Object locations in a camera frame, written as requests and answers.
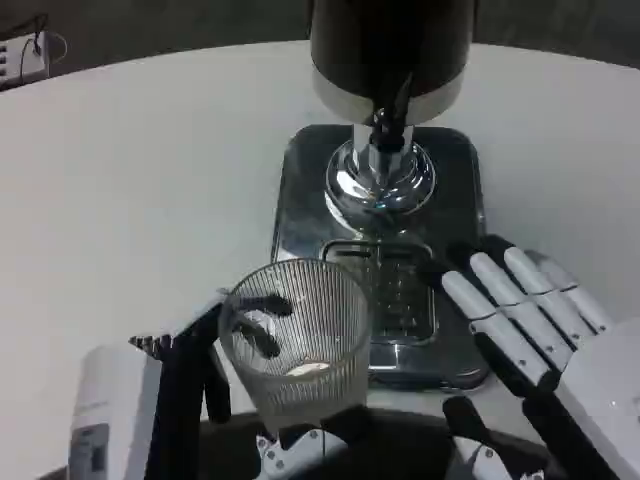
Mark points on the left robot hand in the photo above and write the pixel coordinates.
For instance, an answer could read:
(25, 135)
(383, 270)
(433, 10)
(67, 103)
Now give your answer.
(125, 400)

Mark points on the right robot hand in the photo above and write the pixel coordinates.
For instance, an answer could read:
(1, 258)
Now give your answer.
(550, 320)

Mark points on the clear ribbed glass cup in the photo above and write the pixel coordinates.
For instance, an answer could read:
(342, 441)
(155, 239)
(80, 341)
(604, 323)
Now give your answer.
(320, 320)

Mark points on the steel drip tray with grid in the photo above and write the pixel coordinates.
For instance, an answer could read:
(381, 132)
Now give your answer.
(452, 200)

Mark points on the black dispenser tap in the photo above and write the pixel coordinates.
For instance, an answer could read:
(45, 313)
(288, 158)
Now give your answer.
(391, 117)

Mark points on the black and steel drink dispenser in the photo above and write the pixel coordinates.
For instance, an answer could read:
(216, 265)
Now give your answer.
(385, 50)

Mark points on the white power strip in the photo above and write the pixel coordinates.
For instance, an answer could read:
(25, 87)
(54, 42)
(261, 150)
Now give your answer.
(20, 60)

